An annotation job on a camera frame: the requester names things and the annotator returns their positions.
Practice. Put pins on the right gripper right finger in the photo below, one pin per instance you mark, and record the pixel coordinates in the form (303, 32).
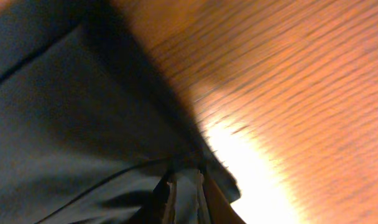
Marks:
(219, 209)

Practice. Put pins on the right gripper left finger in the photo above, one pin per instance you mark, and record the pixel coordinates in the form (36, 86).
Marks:
(160, 208)

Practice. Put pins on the black leggings with coral cuffs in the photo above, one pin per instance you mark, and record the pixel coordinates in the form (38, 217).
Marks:
(88, 126)

